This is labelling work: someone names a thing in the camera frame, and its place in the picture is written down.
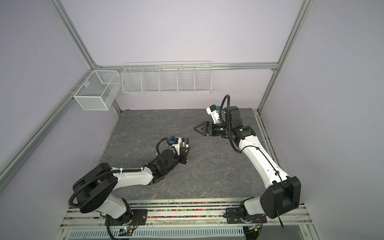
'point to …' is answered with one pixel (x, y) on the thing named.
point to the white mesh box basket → (98, 90)
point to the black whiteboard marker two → (187, 145)
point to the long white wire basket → (191, 77)
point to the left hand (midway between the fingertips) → (189, 149)
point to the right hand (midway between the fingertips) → (198, 130)
